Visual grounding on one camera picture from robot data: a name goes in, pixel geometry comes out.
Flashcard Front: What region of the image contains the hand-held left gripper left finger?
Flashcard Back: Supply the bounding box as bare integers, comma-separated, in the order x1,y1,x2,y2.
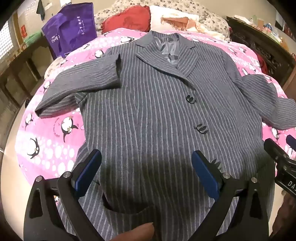
23,149,109,241

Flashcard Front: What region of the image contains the person's left hand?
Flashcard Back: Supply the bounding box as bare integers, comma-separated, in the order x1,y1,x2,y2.
122,222,155,241

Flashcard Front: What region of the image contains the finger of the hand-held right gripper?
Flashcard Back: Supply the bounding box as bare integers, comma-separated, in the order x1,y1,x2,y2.
264,138,289,163
286,134,296,154

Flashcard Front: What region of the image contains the white lattice window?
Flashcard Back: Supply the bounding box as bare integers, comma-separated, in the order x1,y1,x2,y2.
0,20,14,61

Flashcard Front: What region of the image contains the dark hanging cloth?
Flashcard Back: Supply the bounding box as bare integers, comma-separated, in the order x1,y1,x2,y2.
36,0,45,21

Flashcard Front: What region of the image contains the pile of small household items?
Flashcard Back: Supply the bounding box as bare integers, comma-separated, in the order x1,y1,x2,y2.
233,14,296,47

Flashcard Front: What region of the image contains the white pillow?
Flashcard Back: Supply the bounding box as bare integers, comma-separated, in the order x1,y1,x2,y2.
149,5,199,32

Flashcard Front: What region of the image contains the dark carved wooden cabinet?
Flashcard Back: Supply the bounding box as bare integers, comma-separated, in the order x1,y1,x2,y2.
227,16,296,91

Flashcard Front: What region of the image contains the red pillow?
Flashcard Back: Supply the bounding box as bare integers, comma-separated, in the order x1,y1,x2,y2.
101,6,152,35

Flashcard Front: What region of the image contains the pink penguin print blanket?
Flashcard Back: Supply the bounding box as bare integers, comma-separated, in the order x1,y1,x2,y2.
17,28,296,188

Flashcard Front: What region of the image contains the floral patterned bedding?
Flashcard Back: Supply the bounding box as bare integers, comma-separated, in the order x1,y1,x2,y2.
94,0,230,42

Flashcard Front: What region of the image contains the green box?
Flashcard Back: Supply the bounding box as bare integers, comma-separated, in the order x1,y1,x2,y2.
23,32,43,45

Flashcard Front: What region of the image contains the brown wooden bench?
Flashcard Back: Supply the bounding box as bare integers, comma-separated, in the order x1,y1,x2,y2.
0,35,56,121

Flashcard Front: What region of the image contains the dark red cloth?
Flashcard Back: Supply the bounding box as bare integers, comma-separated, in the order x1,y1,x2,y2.
253,50,269,75

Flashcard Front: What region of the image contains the grey striped suit jacket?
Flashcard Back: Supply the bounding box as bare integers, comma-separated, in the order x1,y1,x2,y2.
35,31,296,241

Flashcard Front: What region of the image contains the purple tote bag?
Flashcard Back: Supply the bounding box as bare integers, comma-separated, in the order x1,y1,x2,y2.
42,2,98,58

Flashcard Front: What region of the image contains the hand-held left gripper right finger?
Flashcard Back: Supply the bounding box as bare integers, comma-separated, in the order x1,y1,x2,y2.
191,150,270,241

